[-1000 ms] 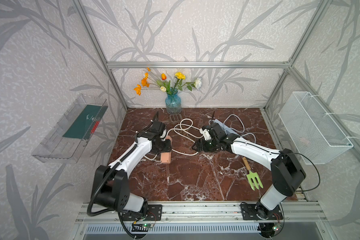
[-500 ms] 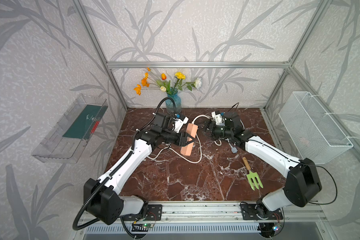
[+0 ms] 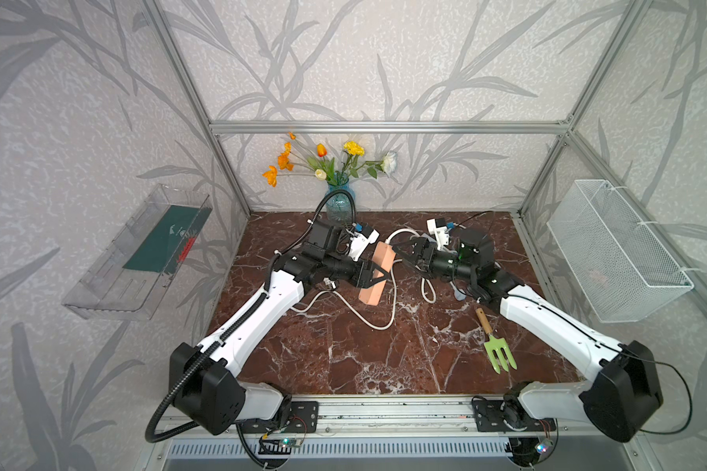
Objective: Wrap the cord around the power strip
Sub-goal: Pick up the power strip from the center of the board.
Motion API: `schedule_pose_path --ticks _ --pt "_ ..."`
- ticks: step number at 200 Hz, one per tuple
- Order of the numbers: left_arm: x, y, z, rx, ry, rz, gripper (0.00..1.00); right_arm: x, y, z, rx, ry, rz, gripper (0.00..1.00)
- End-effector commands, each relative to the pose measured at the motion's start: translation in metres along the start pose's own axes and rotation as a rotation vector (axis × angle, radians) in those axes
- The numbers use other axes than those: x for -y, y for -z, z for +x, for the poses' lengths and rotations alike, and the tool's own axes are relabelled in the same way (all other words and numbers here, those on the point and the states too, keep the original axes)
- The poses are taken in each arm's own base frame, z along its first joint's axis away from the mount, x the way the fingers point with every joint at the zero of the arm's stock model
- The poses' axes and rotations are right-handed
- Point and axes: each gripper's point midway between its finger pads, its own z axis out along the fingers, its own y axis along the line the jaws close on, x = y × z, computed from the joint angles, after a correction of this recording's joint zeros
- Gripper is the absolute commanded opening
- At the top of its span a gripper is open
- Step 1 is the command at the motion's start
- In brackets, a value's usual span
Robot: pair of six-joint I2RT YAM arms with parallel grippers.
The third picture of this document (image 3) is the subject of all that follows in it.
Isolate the clear plastic wall tray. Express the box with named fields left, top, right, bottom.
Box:
left=62, top=184, right=213, bottom=321

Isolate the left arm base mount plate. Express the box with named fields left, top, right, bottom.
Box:
left=238, top=400, right=319, bottom=435

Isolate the white power cord with plug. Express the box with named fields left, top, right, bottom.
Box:
left=288, top=228, right=438, bottom=332

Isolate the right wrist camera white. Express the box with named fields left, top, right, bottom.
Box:
left=427, top=218, right=455, bottom=251

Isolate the pink power strip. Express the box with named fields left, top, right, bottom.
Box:
left=359, top=241, right=396, bottom=306

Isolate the aluminium front rail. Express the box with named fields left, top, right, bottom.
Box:
left=146, top=393, right=643, bottom=440

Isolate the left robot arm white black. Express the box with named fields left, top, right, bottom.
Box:
left=145, top=222, right=395, bottom=443

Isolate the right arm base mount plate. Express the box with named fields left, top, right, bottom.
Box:
left=471, top=396, right=557, bottom=435

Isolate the blue glass vase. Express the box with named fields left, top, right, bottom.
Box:
left=326, top=194, right=354, bottom=226

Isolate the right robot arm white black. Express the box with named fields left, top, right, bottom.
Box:
left=394, top=229, right=664, bottom=443

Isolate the grey power strip with cord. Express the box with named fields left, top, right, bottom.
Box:
left=450, top=282, right=467, bottom=301

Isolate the green garden hand fork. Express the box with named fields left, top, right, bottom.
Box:
left=475, top=308, right=518, bottom=374

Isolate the white wire mesh basket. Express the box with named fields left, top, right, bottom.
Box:
left=547, top=180, right=694, bottom=324

